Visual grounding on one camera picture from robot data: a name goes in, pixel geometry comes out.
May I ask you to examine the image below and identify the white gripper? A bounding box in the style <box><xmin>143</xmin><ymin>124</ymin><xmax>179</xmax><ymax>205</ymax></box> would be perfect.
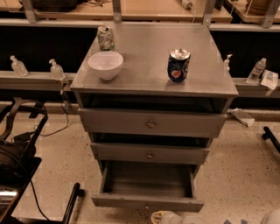
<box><xmin>150</xmin><ymin>211</ymin><xmax>183</xmax><ymax>224</ymax></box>

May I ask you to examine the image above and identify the grey bottom drawer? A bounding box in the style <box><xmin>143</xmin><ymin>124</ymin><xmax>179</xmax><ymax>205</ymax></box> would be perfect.
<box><xmin>92</xmin><ymin>161</ymin><xmax>204</xmax><ymax>213</ymax></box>

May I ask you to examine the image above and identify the grey drawer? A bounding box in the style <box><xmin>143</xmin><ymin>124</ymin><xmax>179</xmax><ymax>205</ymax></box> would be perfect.
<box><xmin>78</xmin><ymin>108</ymin><xmax>227</xmax><ymax>138</ymax></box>
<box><xmin>92</xmin><ymin>161</ymin><xmax>204</xmax><ymax>213</ymax></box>
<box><xmin>91</xmin><ymin>143</ymin><xmax>209</xmax><ymax>165</ymax></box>

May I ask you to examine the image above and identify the grey middle drawer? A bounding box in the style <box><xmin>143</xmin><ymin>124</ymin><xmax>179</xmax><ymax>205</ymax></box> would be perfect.
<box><xmin>91</xmin><ymin>143</ymin><xmax>209</xmax><ymax>165</ymax></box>

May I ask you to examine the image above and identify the grey top drawer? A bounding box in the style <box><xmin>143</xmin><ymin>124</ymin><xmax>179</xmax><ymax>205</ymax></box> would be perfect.
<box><xmin>78</xmin><ymin>108</ymin><xmax>227</xmax><ymax>138</ymax></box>

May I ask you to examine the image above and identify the grey wooden drawer cabinet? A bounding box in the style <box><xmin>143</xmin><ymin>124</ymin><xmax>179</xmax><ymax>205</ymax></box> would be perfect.
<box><xmin>70</xmin><ymin>22</ymin><xmax>240</xmax><ymax>182</ymax></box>

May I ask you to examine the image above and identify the black metal stand leg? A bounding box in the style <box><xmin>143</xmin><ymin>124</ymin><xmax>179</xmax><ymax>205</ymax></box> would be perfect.
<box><xmin>17</xmin><ymin>182</ymin><xmax>86</xmax><ymax>224</ymax></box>

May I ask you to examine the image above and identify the white paper packet on floor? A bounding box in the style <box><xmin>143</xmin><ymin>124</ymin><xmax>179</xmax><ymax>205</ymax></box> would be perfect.
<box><xmin>228</xmin><ymin>108</ymin><xmax>255</xmax><ymax>128</ymax></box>

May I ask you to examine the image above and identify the black chair leg right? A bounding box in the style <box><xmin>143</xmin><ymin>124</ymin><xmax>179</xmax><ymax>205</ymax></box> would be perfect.
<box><xmin>262</xmin><ymin>126</ymin><xmax>280</xmax><ymax>153</ymax></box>

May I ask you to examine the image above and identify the black chair with headphones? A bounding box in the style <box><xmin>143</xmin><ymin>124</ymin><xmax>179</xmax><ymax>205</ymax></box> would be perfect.
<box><xmin>0</xmin><ymin>97</ymin><xmax>48</xmax><ymax>224</ymax></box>

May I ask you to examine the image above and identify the blue pepsi soda can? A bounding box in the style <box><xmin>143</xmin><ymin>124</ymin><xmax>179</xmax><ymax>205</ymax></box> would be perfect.
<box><xmin>167</xmin><ymin>48</ymin><xmax>191</xmax><ymax>82</ymax></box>

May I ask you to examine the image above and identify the white ceramic bowl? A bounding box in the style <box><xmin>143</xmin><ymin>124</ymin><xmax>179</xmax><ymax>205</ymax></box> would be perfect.
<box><xmin>87</xmin><ymin>51</ymin><xmax>123</xmax><ymax>81</ymax></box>

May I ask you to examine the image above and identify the small clear pump bottle right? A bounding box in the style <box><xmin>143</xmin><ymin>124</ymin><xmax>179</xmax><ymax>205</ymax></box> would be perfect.
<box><xmin>224</xmin><ymin>54</ymin><xmax>233</xmax><ymax>71</ymax></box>

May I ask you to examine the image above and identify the clear plastic water bottle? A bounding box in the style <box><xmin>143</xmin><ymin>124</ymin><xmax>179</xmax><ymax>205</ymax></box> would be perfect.
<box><xmin>247</xmin><ymin>58</ymin><xmax>267</xmax><ymax>83</ymax></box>

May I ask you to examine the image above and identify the clear sanitizer pump bottle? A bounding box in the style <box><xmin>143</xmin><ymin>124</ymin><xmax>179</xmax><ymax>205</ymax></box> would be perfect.
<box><xmin>49</xmin><ymin>59</ymin><xmax>66</xmax><ymax>81</ymax></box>

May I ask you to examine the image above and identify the clear plastic wipes packet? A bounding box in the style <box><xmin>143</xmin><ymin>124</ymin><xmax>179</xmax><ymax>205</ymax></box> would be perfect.
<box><xmin>261</xmin><ymin>69</ymin><xmax>278</xmax><ymax>90</ymax></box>

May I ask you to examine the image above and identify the green crushed soda can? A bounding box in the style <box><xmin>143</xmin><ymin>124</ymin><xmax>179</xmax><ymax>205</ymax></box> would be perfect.
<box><xmin>97</xmin><ymin>25</ymin><xmax>115</xmax><ymax>51</ymax></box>

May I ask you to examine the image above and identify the clear sanitizer bottle far left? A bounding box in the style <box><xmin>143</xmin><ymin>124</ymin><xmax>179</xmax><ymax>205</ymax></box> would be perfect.
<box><xmin>10</xmin><ymin>55</ymin><xmax>28</xmax><ymax>76</ymax></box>

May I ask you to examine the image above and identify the white power adapter on shelf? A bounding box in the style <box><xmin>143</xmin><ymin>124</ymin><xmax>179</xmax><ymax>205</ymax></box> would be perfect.
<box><xmin>178</xmin><ymin>0</ymin><xmax>193</xmax><ymax>10</ymax></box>

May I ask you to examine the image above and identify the black bag on shelf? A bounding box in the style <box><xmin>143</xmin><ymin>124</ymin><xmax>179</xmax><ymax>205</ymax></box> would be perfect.
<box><xmin>31</xmin><ymin>0</ymin><xmax>84</xmax><ymax>12</ymax></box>

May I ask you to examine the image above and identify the black floor cable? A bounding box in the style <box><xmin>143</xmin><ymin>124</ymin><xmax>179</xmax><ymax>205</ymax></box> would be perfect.
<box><xmin>11</xmin><ymin>101</ymin><xmax>71</xmax><ymax>138</ymax></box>

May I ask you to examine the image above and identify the grey metal shelf rail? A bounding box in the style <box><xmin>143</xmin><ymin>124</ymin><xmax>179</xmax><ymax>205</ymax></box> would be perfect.
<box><xmin>0</xmin><ymin>70</ymin><xmax>77</xmax><ymax>92</ymax></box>

